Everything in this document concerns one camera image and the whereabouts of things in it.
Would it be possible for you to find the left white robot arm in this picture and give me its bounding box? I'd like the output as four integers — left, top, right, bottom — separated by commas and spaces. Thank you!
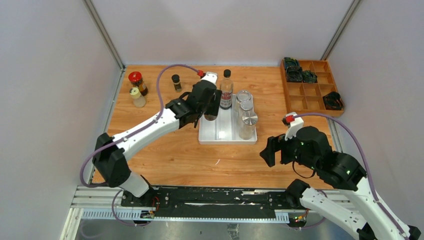
92, 78, 221, 207

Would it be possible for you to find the yellow-cap small bottle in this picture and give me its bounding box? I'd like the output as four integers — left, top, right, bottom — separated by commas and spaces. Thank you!
129, 87, 146, 108

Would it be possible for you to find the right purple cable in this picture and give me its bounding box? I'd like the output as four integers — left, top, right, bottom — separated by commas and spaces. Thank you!
284, 112, 412, 240

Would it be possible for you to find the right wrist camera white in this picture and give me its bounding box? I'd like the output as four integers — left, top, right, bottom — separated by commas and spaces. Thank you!
283, 112, 304, 141

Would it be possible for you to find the white-lid spice shaker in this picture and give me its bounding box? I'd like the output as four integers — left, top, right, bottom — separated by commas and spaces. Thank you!
236, 100, 254, 127

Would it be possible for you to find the black cable bundle middle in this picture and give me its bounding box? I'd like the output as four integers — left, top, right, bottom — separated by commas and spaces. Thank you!
285, 65, 304, 83

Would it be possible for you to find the green cable bundle small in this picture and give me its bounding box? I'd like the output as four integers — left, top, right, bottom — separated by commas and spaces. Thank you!
302, 70, 318, 84

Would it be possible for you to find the brown jar white lid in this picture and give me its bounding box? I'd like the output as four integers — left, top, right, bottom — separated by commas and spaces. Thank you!
204, 114, 218, 121

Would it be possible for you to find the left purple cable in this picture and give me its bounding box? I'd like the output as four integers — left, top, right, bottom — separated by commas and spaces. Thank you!
79, 63, 205, 228

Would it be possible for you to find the silver-lid glass jar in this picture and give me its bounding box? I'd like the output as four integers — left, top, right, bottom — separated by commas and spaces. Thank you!
239, 110, 258, 140

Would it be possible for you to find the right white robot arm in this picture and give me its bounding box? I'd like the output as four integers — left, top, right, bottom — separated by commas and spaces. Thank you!
259, 126, 421, 240

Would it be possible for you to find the white divided plastic tray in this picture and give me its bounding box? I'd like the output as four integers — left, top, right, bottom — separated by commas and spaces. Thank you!
198, 94, 258, 145

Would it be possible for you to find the purple cable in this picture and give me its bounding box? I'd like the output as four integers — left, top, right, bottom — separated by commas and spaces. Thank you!
79, 63, 205, 228
284, 112, 412, 240

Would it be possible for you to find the red-lid sauce jar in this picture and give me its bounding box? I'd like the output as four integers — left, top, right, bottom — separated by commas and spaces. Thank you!
128, 71, 149, 96

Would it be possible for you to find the green black cable bundle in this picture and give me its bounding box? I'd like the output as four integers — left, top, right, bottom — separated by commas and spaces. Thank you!
282, 56, 301, 70

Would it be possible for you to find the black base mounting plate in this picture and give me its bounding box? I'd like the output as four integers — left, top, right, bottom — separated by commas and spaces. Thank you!
119, 186, 307, 221

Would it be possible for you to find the black cable bundle right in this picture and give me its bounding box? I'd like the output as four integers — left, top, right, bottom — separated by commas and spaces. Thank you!
322, 91, 343, 111

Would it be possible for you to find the clear lidded glass jar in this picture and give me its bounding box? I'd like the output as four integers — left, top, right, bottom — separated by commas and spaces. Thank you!
233, 90, 252, 111

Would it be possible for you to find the black-cap clear sauce bottle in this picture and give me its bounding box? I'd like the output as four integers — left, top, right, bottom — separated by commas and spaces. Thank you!
220, 69, 234, 110

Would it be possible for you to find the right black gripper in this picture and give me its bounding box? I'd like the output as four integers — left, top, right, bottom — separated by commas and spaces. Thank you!
259, 125, 318, 170

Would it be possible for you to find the wooden compartment organizer box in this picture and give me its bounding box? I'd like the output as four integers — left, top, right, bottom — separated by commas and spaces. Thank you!
280, 59, 344, 117

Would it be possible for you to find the small black-cap bottle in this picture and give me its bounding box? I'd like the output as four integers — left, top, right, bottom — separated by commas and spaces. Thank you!
171, 74, 182, 92

